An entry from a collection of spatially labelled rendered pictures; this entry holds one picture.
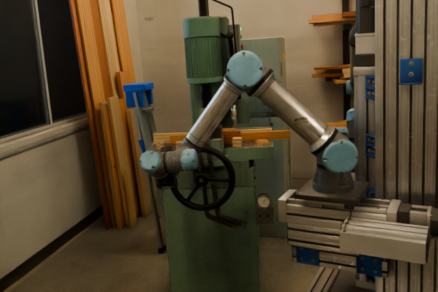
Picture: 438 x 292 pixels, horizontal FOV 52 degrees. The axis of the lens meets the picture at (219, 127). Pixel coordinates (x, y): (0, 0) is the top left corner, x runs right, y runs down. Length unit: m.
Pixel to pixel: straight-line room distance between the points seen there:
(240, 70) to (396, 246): 0.74
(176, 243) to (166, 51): 2.84
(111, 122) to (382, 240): 2.45
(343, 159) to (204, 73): 0.88
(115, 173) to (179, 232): 1.47
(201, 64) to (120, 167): 1.67
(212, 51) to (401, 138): 0.92
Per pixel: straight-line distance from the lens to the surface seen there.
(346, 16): 3.95
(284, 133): 2.22
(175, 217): 2.21
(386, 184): 1.83
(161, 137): 2.29
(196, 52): 2.12
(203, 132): 1.64
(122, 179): 3.62
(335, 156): 1.50
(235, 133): 2.13
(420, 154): 1.78
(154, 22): 4.80
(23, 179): 3.15
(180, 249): 2.27
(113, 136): 3.55
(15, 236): 3.13
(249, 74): 1.44
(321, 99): 4.50
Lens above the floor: 1.35
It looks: 10 degrees down
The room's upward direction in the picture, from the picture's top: 4 degrees counter-clockwise
